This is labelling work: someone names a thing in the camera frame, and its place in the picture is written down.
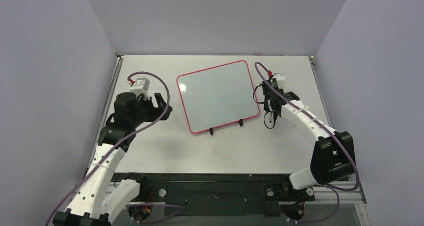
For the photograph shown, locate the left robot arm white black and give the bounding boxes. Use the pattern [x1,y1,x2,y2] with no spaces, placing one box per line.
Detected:
[46,90,173,226]

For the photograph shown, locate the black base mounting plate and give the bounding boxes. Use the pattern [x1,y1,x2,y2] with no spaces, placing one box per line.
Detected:
[111,172,316,217]

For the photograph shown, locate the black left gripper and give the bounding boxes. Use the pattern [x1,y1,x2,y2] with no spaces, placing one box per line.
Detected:
[130,93,172,128]

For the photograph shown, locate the pink framed whiteboard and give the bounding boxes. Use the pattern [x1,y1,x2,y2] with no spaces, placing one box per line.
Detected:
[176,60,261,135]

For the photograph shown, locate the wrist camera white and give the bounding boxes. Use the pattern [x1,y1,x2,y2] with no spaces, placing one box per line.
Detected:
[130,77,150,95]
[271,73,286,83]

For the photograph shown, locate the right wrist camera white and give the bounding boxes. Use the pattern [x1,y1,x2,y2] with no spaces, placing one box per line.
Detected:
[271,73,286,83]

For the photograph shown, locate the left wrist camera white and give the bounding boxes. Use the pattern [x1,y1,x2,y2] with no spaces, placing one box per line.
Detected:
[130,77,150,95]

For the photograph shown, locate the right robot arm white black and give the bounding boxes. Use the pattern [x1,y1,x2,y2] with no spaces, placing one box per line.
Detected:
[261,79,358,200]

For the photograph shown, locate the aluminium extrusion rail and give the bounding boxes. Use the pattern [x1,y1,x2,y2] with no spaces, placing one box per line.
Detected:
[281,181,367,206]

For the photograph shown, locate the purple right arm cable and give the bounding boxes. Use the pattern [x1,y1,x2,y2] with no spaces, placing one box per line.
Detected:
[254,62,361,224]

